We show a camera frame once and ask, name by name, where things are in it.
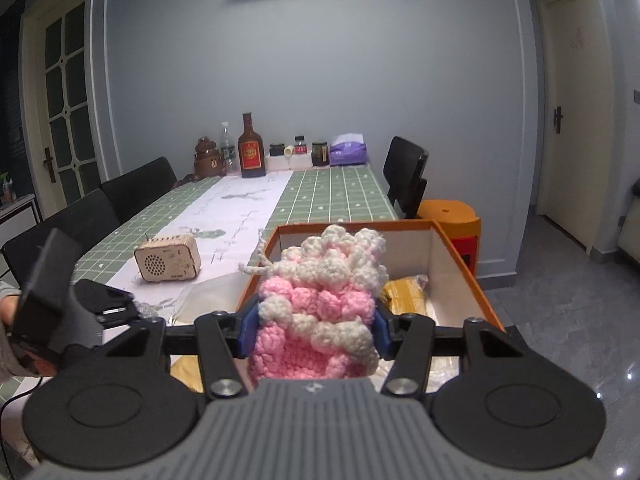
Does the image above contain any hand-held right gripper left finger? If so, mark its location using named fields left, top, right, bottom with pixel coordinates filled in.
left=100, top=294, right=262, bottom=400

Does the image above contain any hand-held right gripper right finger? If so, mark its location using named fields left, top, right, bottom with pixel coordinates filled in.
left=371, top=301, right=533, bottom=397

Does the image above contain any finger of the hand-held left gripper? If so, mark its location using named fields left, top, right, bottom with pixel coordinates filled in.
left=75, top=279, right=137, bottom=313
left=96, top=307, right=167, bottom=334

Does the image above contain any pink crochet pouch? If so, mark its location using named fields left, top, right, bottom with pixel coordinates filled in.
left=239, top=225, right=391, bottom=389

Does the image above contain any orange cardboard box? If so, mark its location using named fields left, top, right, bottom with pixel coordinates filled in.
left=236, top=219, right=507, bottom=378

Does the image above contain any yellow snack packet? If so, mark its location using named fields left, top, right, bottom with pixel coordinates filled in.
left=382, top=274, right=432, bottom=324

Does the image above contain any wooden speaker box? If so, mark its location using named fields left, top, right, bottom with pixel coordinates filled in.
left=134, top=234, right=202, bottom=284

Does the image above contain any white cabinet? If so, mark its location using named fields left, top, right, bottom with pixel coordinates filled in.
left=0, top=194, right=42, bottom=261

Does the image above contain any black dining chair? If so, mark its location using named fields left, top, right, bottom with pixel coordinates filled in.
left=101, top=156, right=179, bottom=224
left=0, top=189, right=121, bottom=291

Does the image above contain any white script table runner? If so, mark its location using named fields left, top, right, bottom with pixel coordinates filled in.
left=107, top=171, right=294, bottom=322

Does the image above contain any orange stool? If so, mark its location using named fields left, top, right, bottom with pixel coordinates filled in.
left=415, top=199, right=482, bottom=281

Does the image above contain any black office chair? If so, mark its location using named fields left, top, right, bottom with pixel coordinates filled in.
left=382, top=136, right=430, bottom=220

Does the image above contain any brown bear figure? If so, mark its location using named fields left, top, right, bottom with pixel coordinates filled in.
left=193, top=136, right=225, bottom=177

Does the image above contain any red label liquor bottle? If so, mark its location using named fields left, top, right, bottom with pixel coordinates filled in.
left=237, top=112, right=268, bottom=178

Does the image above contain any clear plastic bottle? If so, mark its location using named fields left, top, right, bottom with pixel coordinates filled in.
left=219, top=121, right=236, bottom=175

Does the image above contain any purple tissue pack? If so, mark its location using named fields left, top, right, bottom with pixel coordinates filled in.
left=329, top=132, right=369, bottom=167

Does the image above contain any glass paned door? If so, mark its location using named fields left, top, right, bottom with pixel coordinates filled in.
left=20, top=0, right=101, bottom=211

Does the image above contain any white door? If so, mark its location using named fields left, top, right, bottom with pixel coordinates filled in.
left=537, top=0, right=619, bottom=254

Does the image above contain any black cable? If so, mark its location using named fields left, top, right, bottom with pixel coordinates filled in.
left=0, top=380, right=47, bottom=461

